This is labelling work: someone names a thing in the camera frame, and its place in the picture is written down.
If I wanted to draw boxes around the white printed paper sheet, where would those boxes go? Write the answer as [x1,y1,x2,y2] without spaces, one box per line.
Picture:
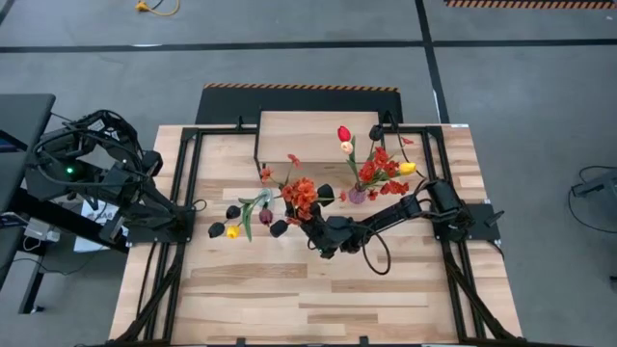
[72,198,127,254]

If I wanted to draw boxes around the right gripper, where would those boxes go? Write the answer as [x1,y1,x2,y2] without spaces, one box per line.
[268,183,361,261]

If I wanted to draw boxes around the yellow artificial tulip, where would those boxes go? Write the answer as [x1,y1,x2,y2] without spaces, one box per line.
[225,200,266,240]
[380,161,417,187]

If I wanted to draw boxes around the dark grey desk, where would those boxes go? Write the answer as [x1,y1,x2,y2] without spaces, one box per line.
[0,93,131,314]

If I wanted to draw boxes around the grey metal stand base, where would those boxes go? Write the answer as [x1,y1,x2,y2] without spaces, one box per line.
[571,168,617,199]

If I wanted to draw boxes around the red artificial tulip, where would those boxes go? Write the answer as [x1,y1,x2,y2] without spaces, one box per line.
[336,125,362,190]

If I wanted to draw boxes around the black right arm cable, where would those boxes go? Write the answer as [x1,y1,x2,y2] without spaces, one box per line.
[385,113,433,187]

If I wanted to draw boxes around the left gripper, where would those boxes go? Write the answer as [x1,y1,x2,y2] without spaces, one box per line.
[108,149,165,200]

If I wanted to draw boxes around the white power adapter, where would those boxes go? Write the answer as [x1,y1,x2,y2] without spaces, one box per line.
[23,216,62,242]

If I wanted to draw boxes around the cream artificial tulip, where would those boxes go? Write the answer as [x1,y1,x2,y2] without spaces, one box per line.
[339,141,362,190]

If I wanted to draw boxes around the maroon artificial tulip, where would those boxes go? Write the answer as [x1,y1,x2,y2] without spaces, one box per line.
[258,200,274,227]

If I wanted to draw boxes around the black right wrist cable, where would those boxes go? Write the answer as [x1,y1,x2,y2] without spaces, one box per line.
[361,225,392,277]

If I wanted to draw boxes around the black hazard striped floor mat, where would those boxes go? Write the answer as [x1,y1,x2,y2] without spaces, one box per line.
[195,82,404,125]
[443,0,617,10]

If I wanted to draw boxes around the dark blue screen device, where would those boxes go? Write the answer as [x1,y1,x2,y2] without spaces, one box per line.
[0,128,29,154]

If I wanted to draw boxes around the yellow extension cable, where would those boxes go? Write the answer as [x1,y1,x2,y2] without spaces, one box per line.
[134,0,180,17]

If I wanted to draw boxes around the black aluminium table frame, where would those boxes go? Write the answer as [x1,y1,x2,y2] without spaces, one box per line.
[113,115,520,347]

